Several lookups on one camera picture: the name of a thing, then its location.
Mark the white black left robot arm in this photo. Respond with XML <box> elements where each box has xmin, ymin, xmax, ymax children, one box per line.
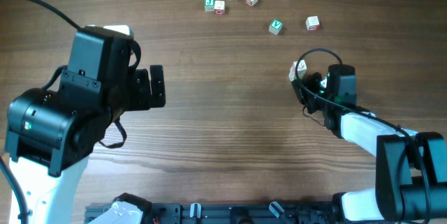
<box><xmin>5</xmin><ymin>25</ymin><xmax>166</xmax><ymax>223</ymax></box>

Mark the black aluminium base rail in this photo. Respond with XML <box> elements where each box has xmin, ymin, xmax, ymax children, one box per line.
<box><xmin>84</xmin><ymin>193</ymin><xmax>350</xmax><ymax>224</ymax></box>

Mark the plain white picture block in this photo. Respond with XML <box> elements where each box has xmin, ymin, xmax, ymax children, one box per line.
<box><xmin>288</xmin><ymin>68</ymin><xmax>296</xmax><ymax>81</ymax></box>

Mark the white red letter block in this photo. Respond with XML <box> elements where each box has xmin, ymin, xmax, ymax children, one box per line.
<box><xmin>214</xmin><ymin>0</ymin><xmax>225</xmax><ymax>15</ymax></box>

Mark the white red picture block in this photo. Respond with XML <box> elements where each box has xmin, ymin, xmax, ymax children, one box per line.
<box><xmin>305</xmin><ymin>16</ymin><xmax>320</xmax><ymax>31</ymax></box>

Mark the green V letter block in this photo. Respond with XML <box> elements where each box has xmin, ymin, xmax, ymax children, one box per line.
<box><xmin>269</xmin><ymin>19</ymin><xmax>283</xmax><ymax>35</ymax></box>

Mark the green J letter block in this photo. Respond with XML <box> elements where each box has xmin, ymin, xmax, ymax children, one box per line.
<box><xmin>204</xmin><ymin>0</ymin><xmax>215</xmax><ymax>12</ymax></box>

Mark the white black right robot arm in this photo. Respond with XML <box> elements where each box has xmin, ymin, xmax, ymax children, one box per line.
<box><xmin>289</xmin><ymin>61</ymin><xmax>446</xmax><ymax>223</ymax></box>

